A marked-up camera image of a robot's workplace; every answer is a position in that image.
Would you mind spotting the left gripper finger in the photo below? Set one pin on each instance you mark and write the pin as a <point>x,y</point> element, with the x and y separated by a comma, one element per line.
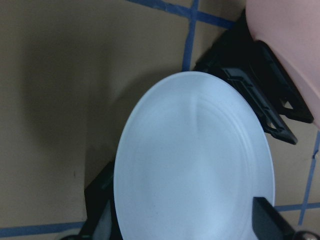
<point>267,223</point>

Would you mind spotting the black dish rack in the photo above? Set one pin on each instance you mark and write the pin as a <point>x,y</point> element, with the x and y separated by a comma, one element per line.
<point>248,65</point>

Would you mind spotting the blue plate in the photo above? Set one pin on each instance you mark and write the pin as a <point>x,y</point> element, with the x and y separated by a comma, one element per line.
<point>190,160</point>

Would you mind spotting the pink plate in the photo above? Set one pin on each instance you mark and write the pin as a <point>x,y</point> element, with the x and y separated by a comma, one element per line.
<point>291,29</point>

